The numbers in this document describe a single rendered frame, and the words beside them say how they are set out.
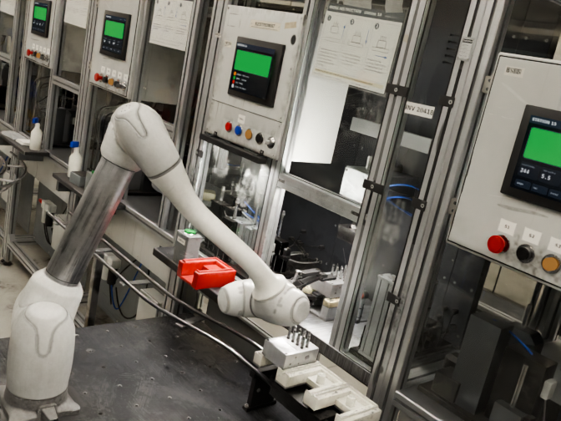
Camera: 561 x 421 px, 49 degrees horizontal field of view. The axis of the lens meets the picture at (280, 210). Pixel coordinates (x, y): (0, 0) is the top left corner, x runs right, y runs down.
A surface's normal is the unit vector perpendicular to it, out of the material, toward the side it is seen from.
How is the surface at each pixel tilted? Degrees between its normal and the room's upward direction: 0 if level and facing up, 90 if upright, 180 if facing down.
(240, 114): 90
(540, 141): 90
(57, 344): 75
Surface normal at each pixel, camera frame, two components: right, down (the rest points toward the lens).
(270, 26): -0.76, 0.00
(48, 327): 0.53, -0.20
